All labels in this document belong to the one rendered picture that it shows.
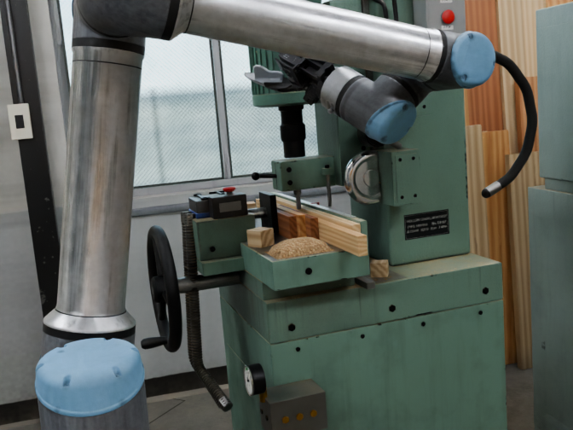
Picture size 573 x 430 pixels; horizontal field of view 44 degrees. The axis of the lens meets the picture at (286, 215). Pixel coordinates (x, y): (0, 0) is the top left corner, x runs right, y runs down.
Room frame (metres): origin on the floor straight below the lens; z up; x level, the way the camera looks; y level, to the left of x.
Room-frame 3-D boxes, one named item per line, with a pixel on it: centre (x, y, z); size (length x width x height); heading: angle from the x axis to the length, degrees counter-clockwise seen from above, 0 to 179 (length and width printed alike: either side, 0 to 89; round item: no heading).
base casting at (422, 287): (1.72, -0.15, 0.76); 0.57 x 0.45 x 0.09; 108
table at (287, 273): (1.66, 0.08, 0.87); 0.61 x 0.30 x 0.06; 18
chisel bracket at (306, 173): (1.68, -0.05, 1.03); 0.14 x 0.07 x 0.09; 108
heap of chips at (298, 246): (1.43, -0.02, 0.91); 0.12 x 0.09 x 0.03; 108
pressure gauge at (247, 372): (1.37, 0.09, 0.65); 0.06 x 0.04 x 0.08; 18
